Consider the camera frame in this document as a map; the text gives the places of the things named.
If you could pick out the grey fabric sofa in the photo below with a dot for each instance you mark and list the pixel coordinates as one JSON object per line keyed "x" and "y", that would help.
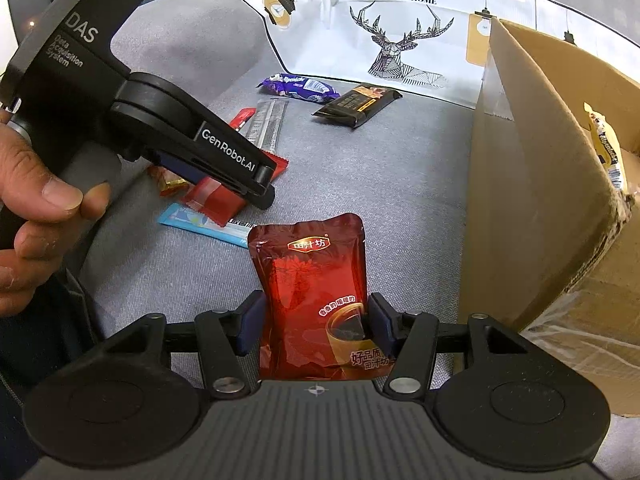
{"x": 375, "y": 170}

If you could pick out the red snack packet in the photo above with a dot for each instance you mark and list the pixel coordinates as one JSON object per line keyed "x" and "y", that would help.
{"x": 215, "y": 202}

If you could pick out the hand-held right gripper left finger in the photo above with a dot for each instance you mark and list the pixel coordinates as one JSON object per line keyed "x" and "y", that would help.
{"x": 252, "y": 322}

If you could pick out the dark red drink pouch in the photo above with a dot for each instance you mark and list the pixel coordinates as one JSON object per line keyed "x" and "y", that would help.
{"x": 310, "y": 270}

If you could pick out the white deer print pillow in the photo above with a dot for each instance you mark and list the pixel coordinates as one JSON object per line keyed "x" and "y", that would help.
{"x": 450, "y": 60}

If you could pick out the light blue packet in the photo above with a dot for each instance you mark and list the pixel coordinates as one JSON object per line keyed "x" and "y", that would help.
{"x": 200, "y": 222}

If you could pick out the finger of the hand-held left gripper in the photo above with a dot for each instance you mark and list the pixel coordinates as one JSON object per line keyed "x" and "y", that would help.
{"x": 227, "y": 152}

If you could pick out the yellow snack packet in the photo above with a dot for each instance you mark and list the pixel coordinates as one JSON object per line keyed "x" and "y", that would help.
{"x": 607, "y": 145}

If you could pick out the black snack packet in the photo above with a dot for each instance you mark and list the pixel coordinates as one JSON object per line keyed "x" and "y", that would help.
{"x": 355, "y": 105}

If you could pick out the person's left hand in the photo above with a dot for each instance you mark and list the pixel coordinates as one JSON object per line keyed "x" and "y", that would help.
{"x": 30, "y": 180}

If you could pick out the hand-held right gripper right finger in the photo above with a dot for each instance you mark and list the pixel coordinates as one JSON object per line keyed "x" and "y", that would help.
{"x": 378, "y": 321}

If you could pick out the silver stick packet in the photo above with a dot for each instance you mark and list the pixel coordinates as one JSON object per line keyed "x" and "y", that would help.
{"x": 267, "y": 120}

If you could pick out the purple candy packet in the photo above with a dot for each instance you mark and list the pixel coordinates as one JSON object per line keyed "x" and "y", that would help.
{"x": 295, "y": 85}

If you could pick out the thin red stick packet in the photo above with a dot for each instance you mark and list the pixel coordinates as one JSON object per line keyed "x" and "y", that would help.
{"x": 242, "y": 119}

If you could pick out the brown cardboard box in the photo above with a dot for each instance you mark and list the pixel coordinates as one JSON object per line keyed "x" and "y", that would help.
{"x": 525, "y": 185}

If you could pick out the gold orange candy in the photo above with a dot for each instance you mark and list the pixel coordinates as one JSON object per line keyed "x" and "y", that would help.
{"x": 170, "y": 186}

